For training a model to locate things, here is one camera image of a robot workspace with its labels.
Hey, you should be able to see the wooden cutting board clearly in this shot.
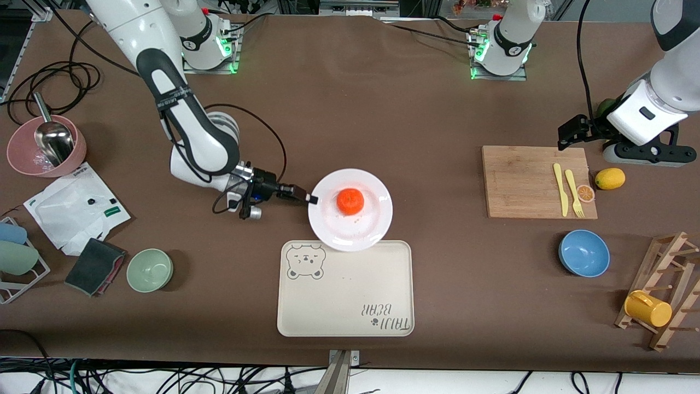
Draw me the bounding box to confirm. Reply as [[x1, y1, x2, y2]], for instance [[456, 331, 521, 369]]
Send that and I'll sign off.
[[482, 146, 598, 220]]

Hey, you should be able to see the white plastic bag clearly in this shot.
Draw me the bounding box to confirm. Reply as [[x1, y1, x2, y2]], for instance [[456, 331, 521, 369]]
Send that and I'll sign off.
[[23, 162, 132, 257]]

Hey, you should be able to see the pale green cup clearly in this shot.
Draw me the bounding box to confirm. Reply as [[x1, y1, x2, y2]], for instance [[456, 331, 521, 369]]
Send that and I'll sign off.
[[0, 241, 40, 276]]

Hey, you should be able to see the cream bear print tray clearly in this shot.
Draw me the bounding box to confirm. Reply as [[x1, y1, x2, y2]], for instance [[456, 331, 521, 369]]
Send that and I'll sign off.
[[277, 240, 415, 338]]

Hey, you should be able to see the yellow cup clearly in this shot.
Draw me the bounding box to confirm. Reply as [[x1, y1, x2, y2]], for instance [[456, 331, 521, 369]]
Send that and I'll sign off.
[[624, 290, 673, 328]]

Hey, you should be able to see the wooden cup rack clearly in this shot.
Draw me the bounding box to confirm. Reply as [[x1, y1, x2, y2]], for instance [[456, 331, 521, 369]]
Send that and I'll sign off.
[[615, 231, 700, 352]]

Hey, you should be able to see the aluminium frame profile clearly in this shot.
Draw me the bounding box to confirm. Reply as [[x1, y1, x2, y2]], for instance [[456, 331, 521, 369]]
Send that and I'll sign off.
[[319, 0, 401, 18]]

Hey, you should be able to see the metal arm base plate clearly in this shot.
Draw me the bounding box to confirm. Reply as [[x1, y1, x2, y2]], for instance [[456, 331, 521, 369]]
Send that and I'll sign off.
[[182, 27, 242, 74], [470, 33, 528, 82]]

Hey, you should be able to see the light blue cup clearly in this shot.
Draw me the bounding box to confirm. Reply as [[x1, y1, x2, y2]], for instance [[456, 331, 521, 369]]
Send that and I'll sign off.
[[0, 222, 28, 245]]

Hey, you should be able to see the pale green bowl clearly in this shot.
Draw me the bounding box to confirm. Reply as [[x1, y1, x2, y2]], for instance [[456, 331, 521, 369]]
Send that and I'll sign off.
[[126, 248, 174, 293]]

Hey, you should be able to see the yellow plastic knife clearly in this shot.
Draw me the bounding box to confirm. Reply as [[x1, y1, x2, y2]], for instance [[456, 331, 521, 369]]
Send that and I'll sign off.
[[553, 163, 569, 217]]

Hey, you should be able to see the white round plate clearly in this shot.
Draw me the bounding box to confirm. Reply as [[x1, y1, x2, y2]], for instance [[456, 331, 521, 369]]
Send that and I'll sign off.
[[308, 168, 394, 253]]

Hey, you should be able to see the metal scoop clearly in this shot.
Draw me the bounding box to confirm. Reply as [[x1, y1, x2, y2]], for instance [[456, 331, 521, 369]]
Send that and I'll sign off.
[[32, 92, 75, 166]]

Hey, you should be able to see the pink bowl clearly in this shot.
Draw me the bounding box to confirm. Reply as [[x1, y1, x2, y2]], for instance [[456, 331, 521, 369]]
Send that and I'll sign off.
[[7, 114, 87, 178]]

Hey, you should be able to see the white wire rack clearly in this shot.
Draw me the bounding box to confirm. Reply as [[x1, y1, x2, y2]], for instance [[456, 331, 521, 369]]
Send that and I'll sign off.
[[0, 217, 51, 305]]

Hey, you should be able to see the blue bowl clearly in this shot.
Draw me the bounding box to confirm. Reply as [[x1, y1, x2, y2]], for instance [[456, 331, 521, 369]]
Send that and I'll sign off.
[[558, 229, 611, 278]]

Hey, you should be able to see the orange fruit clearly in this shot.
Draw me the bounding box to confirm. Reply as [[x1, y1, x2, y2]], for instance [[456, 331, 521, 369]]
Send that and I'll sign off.
[[336, 188, 365, 215]]

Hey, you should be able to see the dark grey cloth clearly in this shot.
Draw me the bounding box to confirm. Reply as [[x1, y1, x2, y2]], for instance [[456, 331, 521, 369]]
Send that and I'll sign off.
[[65, 237, 127, 297]]

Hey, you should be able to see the metal table edge bracket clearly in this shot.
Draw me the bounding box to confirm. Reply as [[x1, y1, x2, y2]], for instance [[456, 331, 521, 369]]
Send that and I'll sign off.
[[319, 350, 361, 394]]

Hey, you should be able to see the yellow lemon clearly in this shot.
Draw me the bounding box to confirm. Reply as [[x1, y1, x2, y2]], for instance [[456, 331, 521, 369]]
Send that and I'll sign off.
[[594, 167, 626, 191]]

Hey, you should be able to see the yellow plastic fork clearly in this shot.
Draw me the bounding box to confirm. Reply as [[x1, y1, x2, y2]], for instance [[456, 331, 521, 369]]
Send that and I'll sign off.
[[564, 169, 585, 218]]

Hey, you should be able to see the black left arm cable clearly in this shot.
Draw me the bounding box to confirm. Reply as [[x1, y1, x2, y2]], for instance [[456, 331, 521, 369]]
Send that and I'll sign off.
[[577, 0, 597, 124]]

